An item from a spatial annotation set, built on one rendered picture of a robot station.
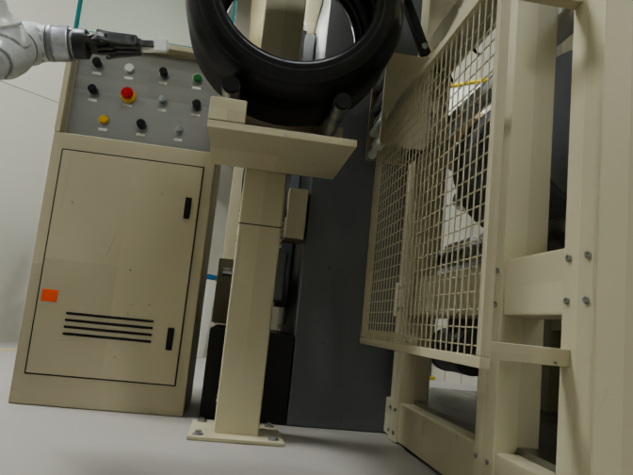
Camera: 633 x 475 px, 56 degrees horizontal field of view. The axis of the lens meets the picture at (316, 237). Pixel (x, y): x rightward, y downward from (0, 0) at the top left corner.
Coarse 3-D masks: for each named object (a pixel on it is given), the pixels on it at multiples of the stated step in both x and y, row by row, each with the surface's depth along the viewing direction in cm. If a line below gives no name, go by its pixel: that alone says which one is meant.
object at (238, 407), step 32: (288, 0) 190; (288, 32) 188; (256, 192) 180; (256, 224) 179; (256, 256) 178; (256, 288) 176; (256, 320) 175; (224, 352) 173; (256, 352) 174; (224, 384) 172; (256, 384) 173; (224, 416) 170; (256, 416) 172
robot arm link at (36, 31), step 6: (24, 24) 146; (30, 24) 147; (36, 24) 148; (30, 30) 145; (36, 30) 146; (42, 30) 147; (30, 36) 143; (36, 36) 146; (42, 36) 147; (36, 42) 145; (42, 42) 147; (42, 48) 148; (42, 54) 149; (36, 60) 147; (42, 60) 151; (48, 60) 151
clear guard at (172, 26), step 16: (80, 0) 211; (96, 0) 212; (112, 0) 213; (128, 0) 214; (144, 0) 215; (160, 0) 216; (176, 0) 216; (80, 16) 211; (96, 16) 212; (112, 16) 212; (128, 16) 213; (144, 16) 214; (160, 16) 215; (176, 16) 216; (128, 32) 212; (144, 32) 213; (160, 32) 214; (176, 32) 215
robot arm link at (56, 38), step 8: (48, 32) 147; (56, 32) 148; (64, 32) 148; (48, 40) 147; (56, 40) 148; (64, 40) 148; (48, 48) 148; (56, 48) 148; (64, 48) 148; (48, 56) 149; (56, 56) 150; (64, 56) 150; (72, 56) 152
